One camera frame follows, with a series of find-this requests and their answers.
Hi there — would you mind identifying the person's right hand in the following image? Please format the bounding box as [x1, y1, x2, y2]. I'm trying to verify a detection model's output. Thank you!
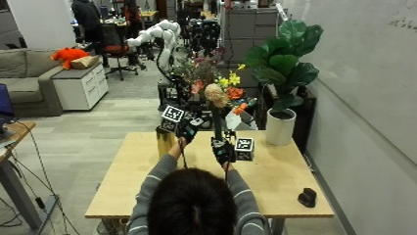
[209, 130, 238, 165]

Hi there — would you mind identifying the person's left hand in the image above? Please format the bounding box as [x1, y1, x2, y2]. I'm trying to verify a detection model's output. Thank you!
[174, 117, 205, 145]

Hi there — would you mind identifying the bouquet of mixed flowers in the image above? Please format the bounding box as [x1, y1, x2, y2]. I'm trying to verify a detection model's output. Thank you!
[173, 48, 260, 142]

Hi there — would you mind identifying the white marker cube right glove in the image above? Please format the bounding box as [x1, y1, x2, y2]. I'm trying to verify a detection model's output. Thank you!
[233, 137, 256, 162]

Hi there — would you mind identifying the white marker cube glove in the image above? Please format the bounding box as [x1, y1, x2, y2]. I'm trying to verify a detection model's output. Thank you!
[158, 105, 185, 133]
[233, 137, 256, 162]

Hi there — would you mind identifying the white marker cube left glove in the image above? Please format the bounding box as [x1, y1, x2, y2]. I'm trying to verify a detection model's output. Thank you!
[158, 105, 185, 133]

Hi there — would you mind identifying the gold vase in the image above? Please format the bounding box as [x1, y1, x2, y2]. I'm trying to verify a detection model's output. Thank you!
[154, 125, 178, 160]

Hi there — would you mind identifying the black stand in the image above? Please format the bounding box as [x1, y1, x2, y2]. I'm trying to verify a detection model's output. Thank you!
[156, 73, 193, 112]

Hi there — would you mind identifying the white plant pot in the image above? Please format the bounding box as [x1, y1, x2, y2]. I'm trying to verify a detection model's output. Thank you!
[265, 108, 297, 147]

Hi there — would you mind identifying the the person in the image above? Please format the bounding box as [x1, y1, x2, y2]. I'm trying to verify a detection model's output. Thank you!
[126, 138, 270, 235]

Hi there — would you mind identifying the small black device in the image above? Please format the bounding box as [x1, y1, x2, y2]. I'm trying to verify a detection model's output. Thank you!
[297, 187, 318, 209]

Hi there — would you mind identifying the white drawer cabinet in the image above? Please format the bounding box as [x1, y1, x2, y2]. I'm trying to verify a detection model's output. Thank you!
[50, 62, 109, 112]

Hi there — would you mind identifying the black office chair orange seat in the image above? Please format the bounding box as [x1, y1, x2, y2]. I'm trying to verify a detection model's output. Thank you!
[100, 23, 141, 81]

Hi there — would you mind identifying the large green leafy plant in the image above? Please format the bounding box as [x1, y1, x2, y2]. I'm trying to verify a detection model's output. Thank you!
[242, 19, 326, 113]

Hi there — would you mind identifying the grey filing cabinet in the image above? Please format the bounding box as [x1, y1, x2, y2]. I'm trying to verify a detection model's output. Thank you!
[220, 7, 280, 65]

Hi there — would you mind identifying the orange plush toy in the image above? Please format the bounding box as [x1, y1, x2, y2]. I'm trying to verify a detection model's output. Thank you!
[49, 47, 90, 71]

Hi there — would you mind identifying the grey sofa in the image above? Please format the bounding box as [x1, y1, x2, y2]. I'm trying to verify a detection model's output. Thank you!
[0, 48, 66, 118]

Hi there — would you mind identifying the wooden side desk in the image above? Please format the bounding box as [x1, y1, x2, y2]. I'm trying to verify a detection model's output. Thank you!
[0, 120, 60, 232]

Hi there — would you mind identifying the blue monitor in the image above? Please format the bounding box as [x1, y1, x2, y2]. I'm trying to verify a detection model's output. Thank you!
[0, 83, 16, 128]

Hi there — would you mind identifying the black cable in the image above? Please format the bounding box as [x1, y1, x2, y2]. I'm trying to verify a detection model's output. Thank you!
[8, 121, 82, 235]

